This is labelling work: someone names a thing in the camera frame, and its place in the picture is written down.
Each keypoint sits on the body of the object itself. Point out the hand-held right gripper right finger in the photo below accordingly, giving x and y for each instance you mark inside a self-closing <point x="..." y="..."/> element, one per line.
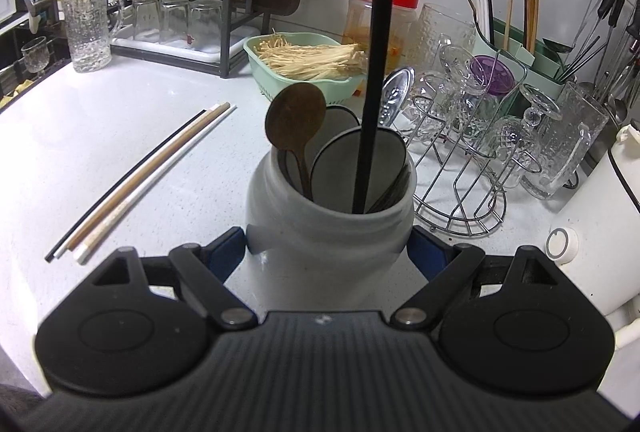
<point x="427" y="254"/>

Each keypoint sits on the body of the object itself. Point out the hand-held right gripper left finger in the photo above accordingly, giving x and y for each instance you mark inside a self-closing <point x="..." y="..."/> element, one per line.
<point x="227" y="254"/>

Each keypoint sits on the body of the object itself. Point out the white ceramic jar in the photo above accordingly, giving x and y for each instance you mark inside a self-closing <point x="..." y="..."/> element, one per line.
<point x="325" y="252"/>

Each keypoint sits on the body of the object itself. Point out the white chopstick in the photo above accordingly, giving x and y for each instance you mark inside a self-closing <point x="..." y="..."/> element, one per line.
<point x="82" y="257"/>
<point x="60" y="252"/>

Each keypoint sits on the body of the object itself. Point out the brown wooden spoon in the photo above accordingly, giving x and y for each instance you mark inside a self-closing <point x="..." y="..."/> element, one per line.
<point x="295" y="112"/>

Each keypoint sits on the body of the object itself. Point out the embossed silver spoon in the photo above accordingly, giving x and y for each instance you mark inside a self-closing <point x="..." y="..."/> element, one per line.
<point x="397" y="92"/>

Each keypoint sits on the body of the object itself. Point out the group of inverted clear goblets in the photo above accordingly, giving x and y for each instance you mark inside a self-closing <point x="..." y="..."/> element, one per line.
<point x="510" y="137"/>

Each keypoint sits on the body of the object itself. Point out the tall textured glass mug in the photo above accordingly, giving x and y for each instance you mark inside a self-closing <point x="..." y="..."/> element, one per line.
<point x="565" y="147"/>
<point x="87" y="32"/>

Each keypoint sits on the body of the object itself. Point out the white electric pot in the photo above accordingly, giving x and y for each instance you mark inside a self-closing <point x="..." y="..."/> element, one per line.
<point x="605" y="222"/>

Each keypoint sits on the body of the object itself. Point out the green plastic basket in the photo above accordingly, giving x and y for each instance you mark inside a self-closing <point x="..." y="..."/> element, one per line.
<point x="260" y="72"/>

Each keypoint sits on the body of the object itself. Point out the purple plastic cup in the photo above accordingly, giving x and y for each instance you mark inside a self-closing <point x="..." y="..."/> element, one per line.
<point x="492" y="74"/>

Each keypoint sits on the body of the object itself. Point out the white drip tray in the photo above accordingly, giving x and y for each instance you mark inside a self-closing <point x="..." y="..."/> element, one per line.
<point x="200" y="54"/>

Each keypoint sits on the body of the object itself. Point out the pale dried strands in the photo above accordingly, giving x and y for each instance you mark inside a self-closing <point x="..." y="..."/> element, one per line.
<point x="310" y="59"/>

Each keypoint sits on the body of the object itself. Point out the green utensil caddy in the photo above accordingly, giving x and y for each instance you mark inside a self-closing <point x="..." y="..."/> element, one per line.
<point x="520" y="54"/>

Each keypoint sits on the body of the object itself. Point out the textured glass pitcher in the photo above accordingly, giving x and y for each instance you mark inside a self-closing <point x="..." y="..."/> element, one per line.
<point x="435" y="32"/>

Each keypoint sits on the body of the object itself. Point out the small clear glass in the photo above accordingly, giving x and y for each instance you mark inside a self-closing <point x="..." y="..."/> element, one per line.
<point x="146" y="19"/>
<point x="175" y="19"/>

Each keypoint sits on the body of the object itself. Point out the red-lidded plastic jar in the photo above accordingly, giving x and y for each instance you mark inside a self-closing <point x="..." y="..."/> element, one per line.
<point x="357" y="22"/>

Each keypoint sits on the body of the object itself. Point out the yellow cloth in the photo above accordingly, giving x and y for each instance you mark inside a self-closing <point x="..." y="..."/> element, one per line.
<point x="15" y="94"/>

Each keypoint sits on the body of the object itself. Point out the clear stemmed glass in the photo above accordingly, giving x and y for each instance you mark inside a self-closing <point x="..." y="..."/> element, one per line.
<point x="34" y="52"/>

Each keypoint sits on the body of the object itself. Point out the row of hanging kitchen tools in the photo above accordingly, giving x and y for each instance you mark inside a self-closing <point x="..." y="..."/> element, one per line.
<point x="607" y="7"/>

